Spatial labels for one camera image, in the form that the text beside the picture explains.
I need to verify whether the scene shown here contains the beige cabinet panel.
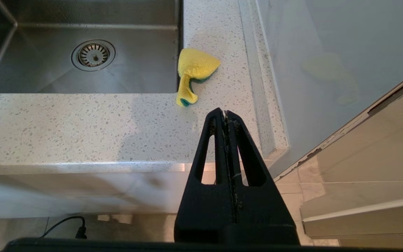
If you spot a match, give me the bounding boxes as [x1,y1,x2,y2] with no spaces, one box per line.
[275,65,403,247]

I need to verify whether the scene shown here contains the yellow green sponge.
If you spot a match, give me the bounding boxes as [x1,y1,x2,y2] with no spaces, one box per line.
[176,48,221,107]

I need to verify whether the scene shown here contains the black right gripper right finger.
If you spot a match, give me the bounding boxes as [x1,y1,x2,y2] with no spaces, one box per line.
[227,111,300,245]

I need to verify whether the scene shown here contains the black floor cable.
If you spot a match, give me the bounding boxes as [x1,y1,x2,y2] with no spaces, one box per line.
[42,216,88,240]

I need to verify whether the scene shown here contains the stainless steel sink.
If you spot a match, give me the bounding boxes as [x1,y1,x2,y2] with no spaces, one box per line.
[0,0,183,94]

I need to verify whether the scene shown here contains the metal sink drain strainer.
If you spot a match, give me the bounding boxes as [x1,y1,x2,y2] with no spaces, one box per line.
[71,39,116,72]

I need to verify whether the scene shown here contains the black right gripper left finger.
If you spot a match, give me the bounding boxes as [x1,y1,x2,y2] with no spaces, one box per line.
[174,108,238,245]

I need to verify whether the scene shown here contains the white base cabinet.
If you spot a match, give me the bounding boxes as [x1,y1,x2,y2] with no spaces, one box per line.
[0,163,193,219]

